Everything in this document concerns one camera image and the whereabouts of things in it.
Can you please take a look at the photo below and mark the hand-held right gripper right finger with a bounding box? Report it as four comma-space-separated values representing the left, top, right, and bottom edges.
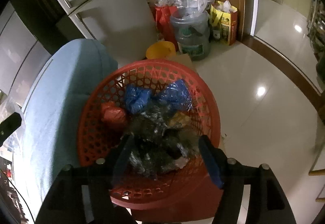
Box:
198, 135, 296, 224

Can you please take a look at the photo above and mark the red paper bag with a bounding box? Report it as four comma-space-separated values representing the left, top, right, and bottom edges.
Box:
155, 6, 178, 48

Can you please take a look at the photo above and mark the silver refrigerator with handles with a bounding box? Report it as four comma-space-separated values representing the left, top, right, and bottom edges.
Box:
38, 0, 158, 44

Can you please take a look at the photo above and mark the white paper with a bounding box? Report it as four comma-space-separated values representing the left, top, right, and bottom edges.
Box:
175, 158, 190, 170

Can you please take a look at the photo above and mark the small blue plastic bag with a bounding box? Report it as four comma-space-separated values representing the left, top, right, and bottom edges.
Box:
124, 79, 192, 115

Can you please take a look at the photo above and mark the red plastic basket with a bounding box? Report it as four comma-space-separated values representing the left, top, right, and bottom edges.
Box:
77, 60, 221, 222

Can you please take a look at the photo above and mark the red plastic bag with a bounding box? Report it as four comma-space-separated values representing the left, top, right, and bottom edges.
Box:
100, 102, 127, 129

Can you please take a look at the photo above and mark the light wooden stool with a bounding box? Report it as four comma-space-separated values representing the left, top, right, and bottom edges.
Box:
308, 168, 325, 201

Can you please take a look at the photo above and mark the flat cardboard piece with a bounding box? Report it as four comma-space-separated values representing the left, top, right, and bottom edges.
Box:
168, 53, 200, 72

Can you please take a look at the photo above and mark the yellow plastic bucket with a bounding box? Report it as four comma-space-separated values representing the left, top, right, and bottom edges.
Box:
146, 41, 176, 60

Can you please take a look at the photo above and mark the yellow shopping bag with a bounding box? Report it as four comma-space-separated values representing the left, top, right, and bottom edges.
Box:
209, 1, 238, 46

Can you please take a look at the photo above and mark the grey refrigerator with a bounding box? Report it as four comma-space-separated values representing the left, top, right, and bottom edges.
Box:
0, 2, 52, 108

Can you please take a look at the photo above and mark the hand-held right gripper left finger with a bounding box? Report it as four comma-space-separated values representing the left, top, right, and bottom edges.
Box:
36, 134, 135, 224

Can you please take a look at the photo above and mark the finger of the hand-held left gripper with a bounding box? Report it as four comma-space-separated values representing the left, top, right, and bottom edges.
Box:
0, 112, 22, 146

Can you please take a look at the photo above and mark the black plastic bag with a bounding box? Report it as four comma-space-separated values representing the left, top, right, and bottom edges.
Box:
122, 105, 201, 180

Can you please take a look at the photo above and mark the clear water jug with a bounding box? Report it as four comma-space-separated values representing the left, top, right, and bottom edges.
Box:
170, 8, 211, 61

